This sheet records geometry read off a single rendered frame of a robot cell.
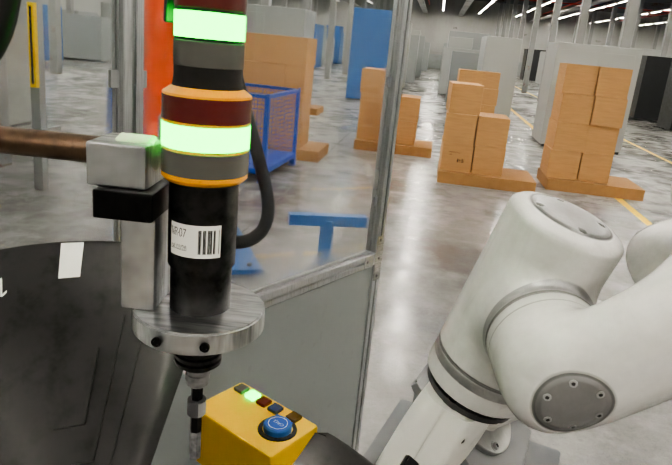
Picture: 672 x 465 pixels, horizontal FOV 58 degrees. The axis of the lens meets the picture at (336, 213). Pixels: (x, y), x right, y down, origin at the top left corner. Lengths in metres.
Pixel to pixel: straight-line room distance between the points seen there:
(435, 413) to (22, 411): 0.30
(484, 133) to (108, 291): 7.43
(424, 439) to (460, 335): 0.09
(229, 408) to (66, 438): 0.50
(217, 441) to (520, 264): 0.61
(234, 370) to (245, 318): 1.20
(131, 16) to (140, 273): 0.83
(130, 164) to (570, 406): 0.28
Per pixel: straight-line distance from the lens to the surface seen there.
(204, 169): 0.29
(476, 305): 0.45
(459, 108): 7.78
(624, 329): 0.38
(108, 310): 0.50
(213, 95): 0.29
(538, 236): 0.42
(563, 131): 8.37
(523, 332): 0.39
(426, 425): 0.50
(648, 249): 0.90
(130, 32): 1.12
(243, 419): 0.93
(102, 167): 0.32
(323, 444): 0.67
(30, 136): 0.34
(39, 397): 0.49
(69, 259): 0.53
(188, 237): 0.31
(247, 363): 1.55
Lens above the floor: 1.60
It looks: 16 degrees down
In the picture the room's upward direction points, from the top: 6 degrees clockwise
